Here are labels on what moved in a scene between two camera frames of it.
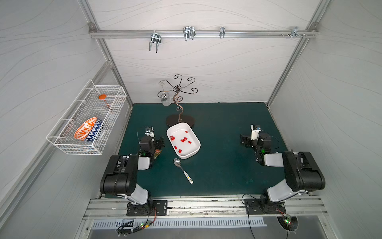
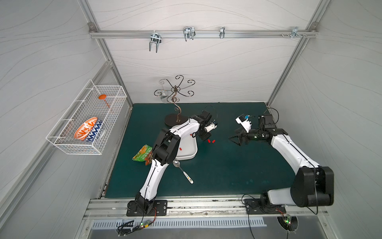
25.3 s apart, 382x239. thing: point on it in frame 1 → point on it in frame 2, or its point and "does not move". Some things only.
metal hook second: (189, 32) does not move
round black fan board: (289, 222) does not move
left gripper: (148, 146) → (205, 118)
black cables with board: (123, 232) does not move
